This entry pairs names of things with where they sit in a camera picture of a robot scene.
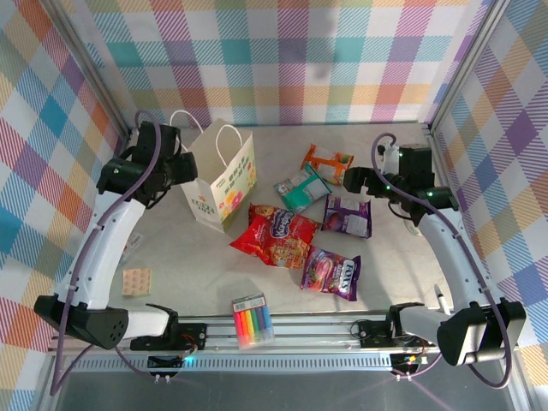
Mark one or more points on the dark purple snack packet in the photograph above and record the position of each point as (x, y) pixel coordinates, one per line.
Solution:
(347, 216)

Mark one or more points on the orange snack packet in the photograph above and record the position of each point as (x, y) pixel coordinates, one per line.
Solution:
(326, 161)

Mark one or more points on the white floral paper bag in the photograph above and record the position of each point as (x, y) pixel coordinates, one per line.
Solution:
(222, 188)

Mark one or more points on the teal snack packet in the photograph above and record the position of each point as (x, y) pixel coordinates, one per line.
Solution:
(304, 192)

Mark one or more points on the purple Fox's candy packet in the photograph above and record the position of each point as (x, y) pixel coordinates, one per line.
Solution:
(329, 272)

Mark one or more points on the large red snack packet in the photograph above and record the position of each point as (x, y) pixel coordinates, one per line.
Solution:
(278, 240)

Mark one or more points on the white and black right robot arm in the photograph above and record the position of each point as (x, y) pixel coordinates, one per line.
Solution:
(449, 252)

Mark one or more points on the small white paper label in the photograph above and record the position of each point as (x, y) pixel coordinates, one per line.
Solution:
(135, 242)

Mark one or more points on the beige square note pad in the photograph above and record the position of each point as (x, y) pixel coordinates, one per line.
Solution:
(137, 282)

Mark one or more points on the black marker pen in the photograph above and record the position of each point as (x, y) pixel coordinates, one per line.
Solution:
(442, 300)

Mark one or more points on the pack of coloured markers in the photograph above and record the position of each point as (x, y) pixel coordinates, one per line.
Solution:
(252, 321)

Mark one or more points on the aluminium table side rail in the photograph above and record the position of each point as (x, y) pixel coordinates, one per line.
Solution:
(436, 140)

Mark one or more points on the grey aluminium frame post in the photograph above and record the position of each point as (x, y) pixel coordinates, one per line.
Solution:
(91, 64)
(466, 64)

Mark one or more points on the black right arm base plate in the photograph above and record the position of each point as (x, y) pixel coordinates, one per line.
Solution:
(372, 334)

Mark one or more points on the aluminium mounting rail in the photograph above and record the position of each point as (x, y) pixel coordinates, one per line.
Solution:
(308, 334)

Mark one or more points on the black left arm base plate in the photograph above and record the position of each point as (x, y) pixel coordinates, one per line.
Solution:
(197, 336)

